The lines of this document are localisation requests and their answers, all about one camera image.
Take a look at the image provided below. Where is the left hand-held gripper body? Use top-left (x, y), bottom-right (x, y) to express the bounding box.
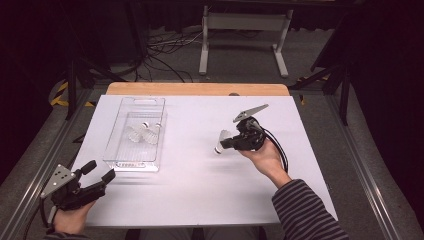
top-left (39, 163), bottom-right (107, 212)

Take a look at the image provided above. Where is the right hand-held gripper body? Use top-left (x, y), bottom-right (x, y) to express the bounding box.
top-left (232, 103), bottom-right (270, 152)

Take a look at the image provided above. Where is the white feather shuttlecock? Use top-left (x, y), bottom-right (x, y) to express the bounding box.
top-left (127, 121), bottom-right (150, 144)
top-left (142, 122), bottom-right (163, 146)
top-left (214, 129), bottom-right (233, 155)

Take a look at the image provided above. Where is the clear plastic bin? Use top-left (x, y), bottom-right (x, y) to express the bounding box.
top-left (102, 96), bottom-right (168, 173)

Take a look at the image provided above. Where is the person's left hand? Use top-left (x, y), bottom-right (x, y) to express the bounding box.
top-left (52, 201), bottom-right (96, 235)

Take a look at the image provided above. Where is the person's right hand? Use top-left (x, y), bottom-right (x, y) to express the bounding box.
top-left (238, 139), bottom-right (284, 178)

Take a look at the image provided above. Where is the white table board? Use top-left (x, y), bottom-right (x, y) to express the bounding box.
top-left (72, 94), bottom-right (339, 228)

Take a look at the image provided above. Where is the yellow black floor tape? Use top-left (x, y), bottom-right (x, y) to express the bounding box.
top-left (49, 81), bottom-right (96, 108)

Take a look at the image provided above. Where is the black metal stand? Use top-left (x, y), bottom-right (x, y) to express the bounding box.
top-left (288, 59), bottom-right (351, 127)
top-left (64, 56), bottom-right (128, 121)

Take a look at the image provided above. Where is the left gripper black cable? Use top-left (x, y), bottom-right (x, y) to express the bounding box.
top-left (37, 196), bottom-right (56, 230)

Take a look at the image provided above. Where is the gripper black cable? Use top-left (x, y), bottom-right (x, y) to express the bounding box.
top-left (259, 125), bottom-right (290, 174)
top-left (37, 196), bottom-right (56, 230)

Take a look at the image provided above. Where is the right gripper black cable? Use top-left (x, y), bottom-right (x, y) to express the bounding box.
top-left (259, 125), bottom-right (290, 174)

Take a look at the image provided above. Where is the grey metal floor rail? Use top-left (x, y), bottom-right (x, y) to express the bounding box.
top-left (0, 89), bottom-right (98, 240)
top-left (324, 94), bottom-right (401, 240)

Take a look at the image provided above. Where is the white metal stand frame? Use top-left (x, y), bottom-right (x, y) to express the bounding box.
top-left (198, 4), bottom-right (294, 79)

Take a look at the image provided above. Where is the black floor cable bundle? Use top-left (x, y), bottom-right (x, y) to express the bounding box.
top-left (134, 28), bottom-right (204, 84)

